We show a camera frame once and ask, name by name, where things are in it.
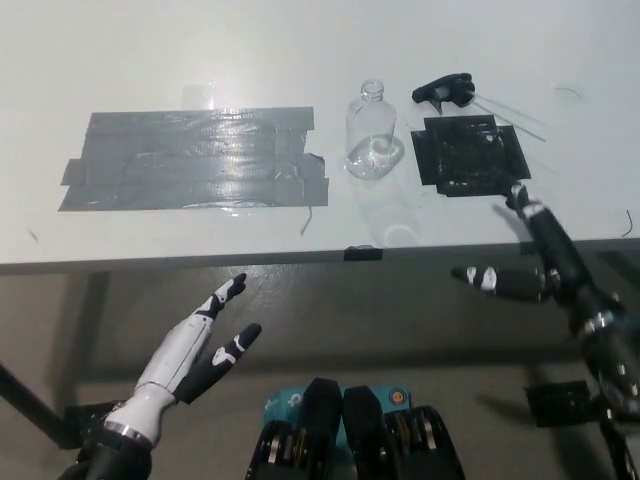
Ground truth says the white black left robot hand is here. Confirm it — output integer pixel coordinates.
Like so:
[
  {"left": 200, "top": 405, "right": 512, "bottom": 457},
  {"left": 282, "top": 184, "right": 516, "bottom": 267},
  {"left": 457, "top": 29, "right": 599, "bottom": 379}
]
[{"left": 102, "top": 273, "right": 263, "bottom": 446}]

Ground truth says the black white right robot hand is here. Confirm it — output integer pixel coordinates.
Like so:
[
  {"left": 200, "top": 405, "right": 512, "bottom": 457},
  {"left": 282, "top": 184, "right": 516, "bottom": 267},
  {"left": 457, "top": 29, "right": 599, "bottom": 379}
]
[{"left": 451, "top": 183, "right": 626, "bottom": 336}]

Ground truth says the black spray trigger lid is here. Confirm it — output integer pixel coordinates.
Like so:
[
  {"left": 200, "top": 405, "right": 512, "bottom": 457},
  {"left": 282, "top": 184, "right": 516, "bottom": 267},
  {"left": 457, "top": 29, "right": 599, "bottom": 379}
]
[{"left": 411, "top": 72, "right": 549, "bottom": 144}]

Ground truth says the black ribbed robot body block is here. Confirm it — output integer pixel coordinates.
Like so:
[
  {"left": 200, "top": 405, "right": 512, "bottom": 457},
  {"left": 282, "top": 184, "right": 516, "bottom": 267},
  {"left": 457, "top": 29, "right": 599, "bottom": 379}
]
[
  {"left": 342, "top": 384, "right": 464, "bottom": 480},
  {"left": 244, "top": 377, "right": 347, "bottom": 480}
]

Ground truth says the clear plastic bottle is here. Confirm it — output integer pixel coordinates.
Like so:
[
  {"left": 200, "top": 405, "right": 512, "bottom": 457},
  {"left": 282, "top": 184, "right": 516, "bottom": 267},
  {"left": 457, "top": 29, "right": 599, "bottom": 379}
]
[{"left": 344, "top": 78, "right": 405, "bottom": 180}]

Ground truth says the grey upright table leg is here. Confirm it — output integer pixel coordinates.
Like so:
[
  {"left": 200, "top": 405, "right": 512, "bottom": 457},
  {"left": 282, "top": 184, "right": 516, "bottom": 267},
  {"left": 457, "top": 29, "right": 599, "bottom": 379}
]
[{"left": 64, "top": 272, "right": 114, "bottom": 406}]

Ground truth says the teal cardboard box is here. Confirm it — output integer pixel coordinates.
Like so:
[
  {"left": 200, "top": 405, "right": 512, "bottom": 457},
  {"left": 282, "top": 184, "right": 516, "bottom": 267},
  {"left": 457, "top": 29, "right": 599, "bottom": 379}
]
[{"left": 263, "top": 384, "right": 414, "bottom": 454}]

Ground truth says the black slanted table leg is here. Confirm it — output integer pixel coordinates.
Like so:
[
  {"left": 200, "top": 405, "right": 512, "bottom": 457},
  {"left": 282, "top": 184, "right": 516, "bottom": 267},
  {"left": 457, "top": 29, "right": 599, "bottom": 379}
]
[{"left": 0, "top": 359, "right": 69, "bottom": 449}]

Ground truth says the small black tape strip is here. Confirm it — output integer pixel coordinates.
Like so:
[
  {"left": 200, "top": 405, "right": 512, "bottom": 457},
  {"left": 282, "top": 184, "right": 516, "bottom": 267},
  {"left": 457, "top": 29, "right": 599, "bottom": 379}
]
[{"left": 343, "top": 245, "right": 385, "bottom": 263}]

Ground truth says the grey duct tape patch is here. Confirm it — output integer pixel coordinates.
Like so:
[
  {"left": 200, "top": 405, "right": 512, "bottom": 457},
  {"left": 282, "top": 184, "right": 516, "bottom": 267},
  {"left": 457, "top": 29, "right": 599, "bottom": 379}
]
[{"left": 57, "top": 105, "right": 330, "bottom": 212}]

